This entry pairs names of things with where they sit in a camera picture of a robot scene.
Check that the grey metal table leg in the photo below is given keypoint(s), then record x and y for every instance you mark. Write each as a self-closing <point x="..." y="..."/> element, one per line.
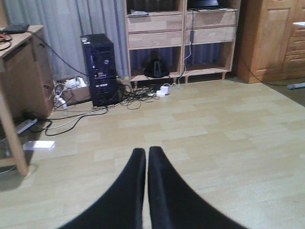
<point x="295" y="86"/>

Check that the black router on desk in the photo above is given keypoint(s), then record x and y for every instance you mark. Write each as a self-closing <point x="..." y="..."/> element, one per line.
<point x="16" y="28"/>

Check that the wooden desk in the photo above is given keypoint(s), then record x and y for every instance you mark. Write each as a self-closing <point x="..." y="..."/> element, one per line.
<point x="26" y="87"/>

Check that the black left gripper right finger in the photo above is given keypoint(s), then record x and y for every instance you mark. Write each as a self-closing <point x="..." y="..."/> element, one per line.
<point x="174" y="204"/>

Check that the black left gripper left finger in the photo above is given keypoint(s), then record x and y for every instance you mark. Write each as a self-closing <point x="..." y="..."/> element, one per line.
<point x="120" y="207"/>

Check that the white power adapter on floor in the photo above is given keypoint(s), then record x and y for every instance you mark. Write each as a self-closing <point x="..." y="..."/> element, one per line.
<point x="164" y="91"/>

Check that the white power strip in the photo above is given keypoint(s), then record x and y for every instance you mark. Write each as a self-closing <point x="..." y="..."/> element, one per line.
<point x="25" y="125"/>

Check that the wooden shelf unit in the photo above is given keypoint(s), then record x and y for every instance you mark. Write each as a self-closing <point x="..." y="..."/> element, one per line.
<point x="190" y="42"/>

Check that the cardboard box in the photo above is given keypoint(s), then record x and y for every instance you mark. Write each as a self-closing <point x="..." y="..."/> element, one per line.
<point x="72" y="91"/>

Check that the grey laptop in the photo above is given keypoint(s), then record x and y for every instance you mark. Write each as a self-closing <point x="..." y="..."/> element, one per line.
<point x="204" y="5"/>

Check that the grey curtain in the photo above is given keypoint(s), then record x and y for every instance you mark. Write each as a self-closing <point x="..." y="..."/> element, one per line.
<point x="65" y="21"/>

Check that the white paper on floor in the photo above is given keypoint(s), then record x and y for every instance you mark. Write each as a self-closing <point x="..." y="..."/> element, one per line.
<point x="39" y="145"/>

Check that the black computer tower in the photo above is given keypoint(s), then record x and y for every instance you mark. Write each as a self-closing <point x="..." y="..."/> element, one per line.
<point x="98" y="51"/>

